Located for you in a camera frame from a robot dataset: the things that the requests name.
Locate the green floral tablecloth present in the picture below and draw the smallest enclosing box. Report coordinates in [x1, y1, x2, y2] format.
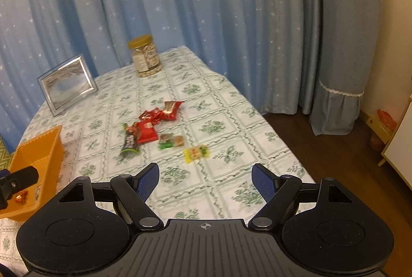
[0, 46, 316, 277]

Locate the yellow candy packet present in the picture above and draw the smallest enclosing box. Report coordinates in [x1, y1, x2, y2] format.
[183, 145, 211, 164]

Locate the red gold snack packet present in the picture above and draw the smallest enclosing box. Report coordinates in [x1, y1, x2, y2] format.
[161, 100, 185, 122]

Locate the red snack packet white label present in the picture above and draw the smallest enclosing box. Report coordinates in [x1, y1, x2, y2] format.
[134, 121, 159, 145]

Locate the glass sand picture frame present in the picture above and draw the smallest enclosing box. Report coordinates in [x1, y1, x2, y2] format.
[37, 54, 98, 117]

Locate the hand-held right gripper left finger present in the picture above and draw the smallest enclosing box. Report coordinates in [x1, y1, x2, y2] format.
[57, 163, 165, 231]

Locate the orange plastic basket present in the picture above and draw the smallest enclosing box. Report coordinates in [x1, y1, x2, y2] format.
[0, 124, 64, 222]

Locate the grey-blue lace-trimmed curtain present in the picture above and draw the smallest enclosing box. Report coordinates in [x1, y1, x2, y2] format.
[298, 0, 387, 136]

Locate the green zigzag cloth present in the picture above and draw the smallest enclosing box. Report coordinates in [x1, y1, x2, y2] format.
[0, 131, 14, 156]

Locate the red bag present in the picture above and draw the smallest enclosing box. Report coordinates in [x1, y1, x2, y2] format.
[376, 108, 400, 130]

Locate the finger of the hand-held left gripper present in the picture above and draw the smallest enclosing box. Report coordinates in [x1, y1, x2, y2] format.
[0, 166, 40, 210]

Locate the dark chocolate bar wrapper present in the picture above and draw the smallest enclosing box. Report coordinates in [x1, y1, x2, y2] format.
[120, 123, 141, 156]

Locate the green brown candy packet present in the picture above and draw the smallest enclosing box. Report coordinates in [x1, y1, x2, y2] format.
[157, 133, 186, 150]

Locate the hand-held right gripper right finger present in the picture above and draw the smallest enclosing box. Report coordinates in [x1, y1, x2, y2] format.
[248, 163, 355, 231]

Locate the nut jar with yellow lid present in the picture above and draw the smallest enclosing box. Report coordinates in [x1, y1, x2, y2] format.
[128, 34, 162, 78]

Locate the white cabinet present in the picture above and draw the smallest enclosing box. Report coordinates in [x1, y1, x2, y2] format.
[378, 93, 412, 192]

